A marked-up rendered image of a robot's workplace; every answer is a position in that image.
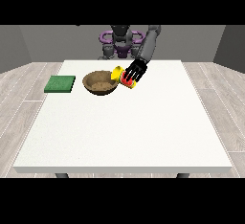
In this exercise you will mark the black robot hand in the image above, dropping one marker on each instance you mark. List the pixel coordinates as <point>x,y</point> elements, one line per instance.
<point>137,68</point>

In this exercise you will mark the yellow cup with melon print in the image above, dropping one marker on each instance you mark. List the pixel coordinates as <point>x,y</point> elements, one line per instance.
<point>117,72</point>

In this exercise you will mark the brown wooden bowl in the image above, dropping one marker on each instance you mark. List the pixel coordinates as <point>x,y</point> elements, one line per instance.
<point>100,83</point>

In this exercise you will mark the green square pad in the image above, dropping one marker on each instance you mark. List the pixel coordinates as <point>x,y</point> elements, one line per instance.
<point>59,84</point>

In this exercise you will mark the grey robot trunk purple rings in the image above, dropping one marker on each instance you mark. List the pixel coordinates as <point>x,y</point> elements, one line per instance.
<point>121,44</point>

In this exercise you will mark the dark table leg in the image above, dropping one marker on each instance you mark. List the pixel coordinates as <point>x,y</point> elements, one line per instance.
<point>183,175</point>
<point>61,175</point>

